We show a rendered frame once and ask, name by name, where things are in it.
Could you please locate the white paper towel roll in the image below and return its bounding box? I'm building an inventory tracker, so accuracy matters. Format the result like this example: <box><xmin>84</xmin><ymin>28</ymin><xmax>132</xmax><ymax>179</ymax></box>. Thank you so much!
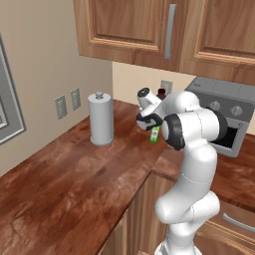
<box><xmin>87</xmin><ymin>91</ymin><xmax>116</xmax><ymax>146</ymax></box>

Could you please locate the dark red bottle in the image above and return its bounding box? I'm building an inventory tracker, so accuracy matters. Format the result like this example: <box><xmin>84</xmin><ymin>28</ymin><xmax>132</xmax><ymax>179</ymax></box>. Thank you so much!
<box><xmin>156</xmin><ymin>88</ymin><xmax>167</xmax><ymax>102</ymax></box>

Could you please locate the wooden base cupboard door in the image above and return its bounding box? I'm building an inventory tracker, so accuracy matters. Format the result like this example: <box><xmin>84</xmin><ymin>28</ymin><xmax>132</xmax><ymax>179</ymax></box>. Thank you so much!
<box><xmin>99</xmin><ymin>171</ymin><xmax>177</xmax><ymax>255</ymax></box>
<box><xmin>193</xmin><ymin>228</ymin><xmax>255</xmax><ymax>255</ymax></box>

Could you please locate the grey toaster oven knob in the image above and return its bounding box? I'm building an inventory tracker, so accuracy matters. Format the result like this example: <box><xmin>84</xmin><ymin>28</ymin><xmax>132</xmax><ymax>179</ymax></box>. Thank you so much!
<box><xmin>209</xmin><ymin>100</ymin><xmax>222</xmax><ymax>112</ymax></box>
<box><xmin>230</xmin><ymin>105</ymin><xmax>244</xmax><ymax>117</ymax></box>

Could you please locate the grey toaster oven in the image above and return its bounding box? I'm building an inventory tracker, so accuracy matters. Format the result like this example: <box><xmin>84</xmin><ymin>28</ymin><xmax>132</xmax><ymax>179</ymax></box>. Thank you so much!
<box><xmin>184</xmin><ymin>76</ymin><xmax>255</xmax><ymax>158</ymax></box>

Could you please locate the grey framed window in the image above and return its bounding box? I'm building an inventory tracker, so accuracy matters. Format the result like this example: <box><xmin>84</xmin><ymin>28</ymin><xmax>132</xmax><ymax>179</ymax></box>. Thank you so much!
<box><xmin>0</xmin><ymin>33</ymin><xmax>27</xmax><ymax>146</ymax></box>

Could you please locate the wooden drawer front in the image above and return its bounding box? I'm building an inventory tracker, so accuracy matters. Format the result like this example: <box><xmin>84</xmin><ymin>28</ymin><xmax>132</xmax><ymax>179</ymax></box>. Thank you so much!
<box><xmin>198</xmin><ymin>198</ymin><xmax>255</xmax><ymax>247</ymax></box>

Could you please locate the grey wall outlet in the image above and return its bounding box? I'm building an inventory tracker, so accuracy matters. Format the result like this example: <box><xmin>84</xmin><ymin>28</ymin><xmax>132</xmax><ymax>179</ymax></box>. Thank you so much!
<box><xmin>70</xmin><ymin>87</ymin><xmax>82</xmax><ymax>112</ymax></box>
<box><xmin>160</xmin><ymin>79</ymin><xmax>173</xmax><ymax>97</ymax></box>
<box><xmin>54</xmin><ymin>95</ymin><xmax>69</xmax><ymax>121</ymax></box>

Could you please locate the wooden wall cupboard door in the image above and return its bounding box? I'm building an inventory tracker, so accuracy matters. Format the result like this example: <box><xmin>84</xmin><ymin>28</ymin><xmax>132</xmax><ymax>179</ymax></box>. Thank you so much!
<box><xmin>178</xmin><ymin>0</ymin><xmax>255</xmax><ymax>87</ymax></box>
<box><xmin>73</xmin><ymin>0</ymin><xmax>189</xmax><ymax>73</ymax></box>

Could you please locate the grey cupboard door handle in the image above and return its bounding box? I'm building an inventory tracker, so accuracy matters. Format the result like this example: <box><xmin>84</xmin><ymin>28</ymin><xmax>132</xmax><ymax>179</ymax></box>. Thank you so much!
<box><xmin>164</xmin><ymin>3</ymin><xmax>178</xmax><ymax>61</ymax></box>

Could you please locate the grey drawer handle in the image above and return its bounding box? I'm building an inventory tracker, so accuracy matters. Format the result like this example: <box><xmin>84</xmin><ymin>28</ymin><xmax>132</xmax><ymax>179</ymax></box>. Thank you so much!
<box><xmin>221</xmin><ymin>212</ymin><xmax>255</xmax><ymax>234</ymax></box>

